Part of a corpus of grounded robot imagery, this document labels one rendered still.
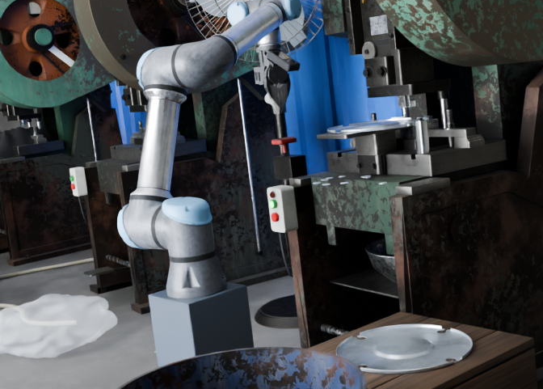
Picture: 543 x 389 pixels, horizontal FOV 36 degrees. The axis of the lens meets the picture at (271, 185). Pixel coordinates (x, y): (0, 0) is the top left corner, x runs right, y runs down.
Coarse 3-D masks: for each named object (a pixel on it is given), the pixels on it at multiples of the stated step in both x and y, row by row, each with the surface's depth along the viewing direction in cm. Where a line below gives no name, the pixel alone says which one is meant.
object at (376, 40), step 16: (368, 0) 239; (368, 16) 240; (384, 16) 235; (368, 32) 241; (384, 32) 236; (368, 48) 241; (384, 48) 237; (416, 48) 235; (368, 64) 239; (384, 64) 234; (400, 64) 233; (416, 64) 236; (432, 64) 239; (368, 80) 240; (384, 80) 235; (400, 80) 234; (416, 80) 236; (432, 80) 240
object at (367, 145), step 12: (360, 132) 226; (372, 132) 228; (384, 132) 231; (360, 144) 238; (372, 144) 234; (384, 144) 234; (396, 144) 237; (360, 156) 239; (372, 156) 235; (384, 156) 234; (360, 168) 239; (372, 168) 234; (384, 168) 234
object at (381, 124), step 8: (384, 120) 252; (392, 120) 251; (400, 120) 250; (408, 120) 247; (416, 120) 243; (336, 128) 248; (344, 128) 244; (352, 128) 241; (360, 128) 235; (368, 128) 233; (376, 128) 224; (384, 128) 224; (392, 128) 224
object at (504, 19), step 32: (384, 0) 196; (416, 0) 189; (448, 0) 187; (480, 0) 193; (512, 0) 199; (416, 32) 200; (448, 32) 193; (480, 32) 193; (512, 32) 199; (480, 64) 210
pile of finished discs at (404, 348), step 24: (360, 336) 189; (384, 336) 187; (408, 336) 184; (432, 336) 184; (456, 336) 182; (360, 360) 174; (384, 360) 173; (408, 360) 171; (432, 360) 169; (456, 360) 168
